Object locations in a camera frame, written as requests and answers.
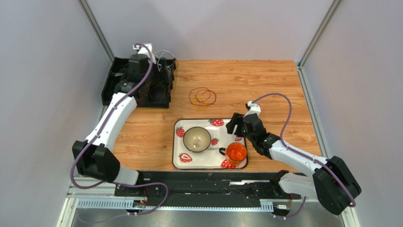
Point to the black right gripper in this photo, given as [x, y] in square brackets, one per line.
[241, 125]

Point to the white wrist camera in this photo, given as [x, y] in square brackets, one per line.
[145, 49]
[252, 108]

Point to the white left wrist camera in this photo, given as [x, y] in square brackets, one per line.
[145, 49]

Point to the orange translucent mug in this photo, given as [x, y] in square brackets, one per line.
[234, 155]

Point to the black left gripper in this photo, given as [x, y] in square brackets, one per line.
[155, 71]

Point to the aluminium frame rail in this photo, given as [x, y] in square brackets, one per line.
[99, 207]

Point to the strawberry print white tray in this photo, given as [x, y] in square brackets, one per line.
[214, 156]

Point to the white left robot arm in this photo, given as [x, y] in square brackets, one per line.
[94, 156]

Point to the beige ceramic bowl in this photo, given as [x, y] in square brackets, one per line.
[197, 139]

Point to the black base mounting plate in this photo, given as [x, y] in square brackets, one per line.
[226, 189]

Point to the black compartment storage bin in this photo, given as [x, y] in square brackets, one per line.
[154, 92]

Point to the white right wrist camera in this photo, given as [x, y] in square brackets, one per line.
[252, 108]

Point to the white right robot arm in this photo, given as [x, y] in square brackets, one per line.
[327, 180]

